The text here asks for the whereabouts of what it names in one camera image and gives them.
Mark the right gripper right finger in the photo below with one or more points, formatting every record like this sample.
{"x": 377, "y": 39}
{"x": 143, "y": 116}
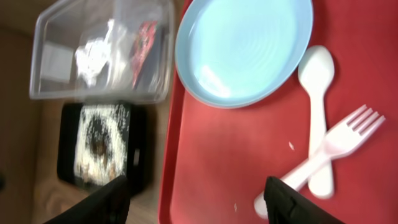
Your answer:
{"x": 287, "y": 206}

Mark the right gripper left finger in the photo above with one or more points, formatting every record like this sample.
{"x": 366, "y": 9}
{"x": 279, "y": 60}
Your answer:
{"x": 108, "y": 205}

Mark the leftover rice and food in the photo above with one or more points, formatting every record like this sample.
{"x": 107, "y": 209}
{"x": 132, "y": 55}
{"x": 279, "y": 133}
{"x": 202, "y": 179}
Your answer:
{"x": 101, "y": 144}

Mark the white plastic fork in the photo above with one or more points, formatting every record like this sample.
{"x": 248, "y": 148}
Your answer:
{"x": 340, "y": 141}

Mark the white plastic spoon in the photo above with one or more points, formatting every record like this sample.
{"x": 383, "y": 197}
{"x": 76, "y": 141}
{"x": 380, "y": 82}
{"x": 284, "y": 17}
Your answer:
{"x": 315, "y": 73}

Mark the light blue plate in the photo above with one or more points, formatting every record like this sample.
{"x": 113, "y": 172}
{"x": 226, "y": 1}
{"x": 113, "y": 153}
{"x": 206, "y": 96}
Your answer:
{"x": 233, "y": 53}

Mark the red snack wrapper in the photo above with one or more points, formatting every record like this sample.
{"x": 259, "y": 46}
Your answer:
{"x": 141, "y": 47}

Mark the black waste tray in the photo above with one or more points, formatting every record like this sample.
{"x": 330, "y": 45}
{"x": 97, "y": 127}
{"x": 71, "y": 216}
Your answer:
{"x": 136, "y": 148}

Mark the clear plastic waste bin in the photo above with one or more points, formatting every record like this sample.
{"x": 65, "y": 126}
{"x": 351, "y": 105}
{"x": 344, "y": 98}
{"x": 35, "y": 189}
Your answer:
{"x": 68, "y": 24}

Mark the red serving tray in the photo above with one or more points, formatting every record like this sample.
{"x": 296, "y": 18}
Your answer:
{"x": 217, "y": 161}

